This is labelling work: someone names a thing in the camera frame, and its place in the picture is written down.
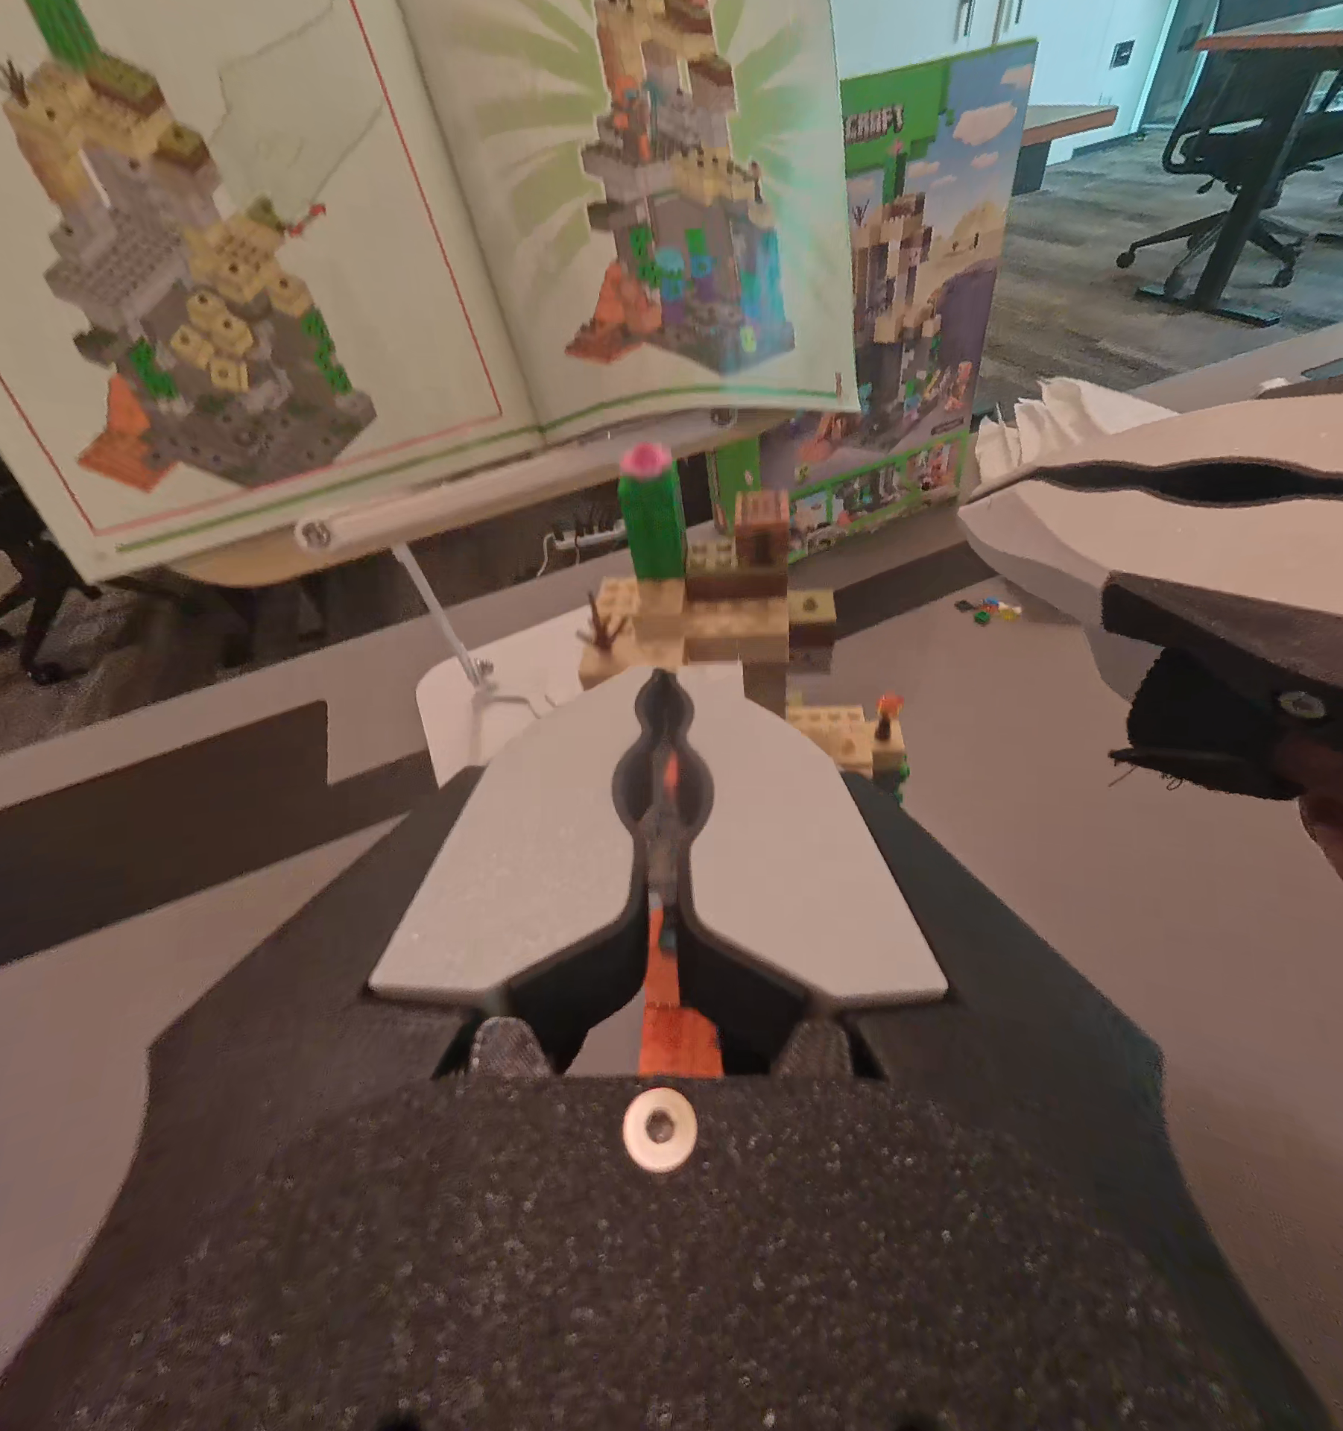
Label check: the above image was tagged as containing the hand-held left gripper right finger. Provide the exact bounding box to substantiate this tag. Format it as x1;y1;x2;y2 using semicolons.
671;669;950;1074

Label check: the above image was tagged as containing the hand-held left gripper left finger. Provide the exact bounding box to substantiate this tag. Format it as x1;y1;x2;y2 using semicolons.
368;669;673;1074

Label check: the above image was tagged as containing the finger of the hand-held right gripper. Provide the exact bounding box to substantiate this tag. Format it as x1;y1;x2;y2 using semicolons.
961;391;1343;512
956;483;1343;701

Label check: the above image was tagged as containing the orange toy minifigure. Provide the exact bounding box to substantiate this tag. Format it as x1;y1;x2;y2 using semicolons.
633;749;730;1079

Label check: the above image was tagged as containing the toy brick tower model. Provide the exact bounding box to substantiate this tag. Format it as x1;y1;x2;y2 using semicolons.
577;441;913;806

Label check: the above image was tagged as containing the grey desk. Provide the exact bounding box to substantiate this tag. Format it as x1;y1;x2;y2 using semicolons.
0;306;1343;1431

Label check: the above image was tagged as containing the wooden top office desk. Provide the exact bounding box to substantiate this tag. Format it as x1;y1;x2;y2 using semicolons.
1139;20;1343;328

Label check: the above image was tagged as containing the white book stand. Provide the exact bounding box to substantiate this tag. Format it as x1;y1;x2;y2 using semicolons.
114;407;791;789

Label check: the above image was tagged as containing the white crumpled paper bag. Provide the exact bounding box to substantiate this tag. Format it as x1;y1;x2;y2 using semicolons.
969;377;1176;504

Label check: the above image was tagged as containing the black office chair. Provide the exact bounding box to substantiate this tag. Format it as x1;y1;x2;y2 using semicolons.
0;413;182;686
1117;45;1343;297

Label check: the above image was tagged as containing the green toy set box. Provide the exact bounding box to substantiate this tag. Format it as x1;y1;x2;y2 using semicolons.
708;38;1040;560

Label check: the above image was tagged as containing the open instruction booklet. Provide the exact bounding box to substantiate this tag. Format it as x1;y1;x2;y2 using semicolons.
0;0;863;582

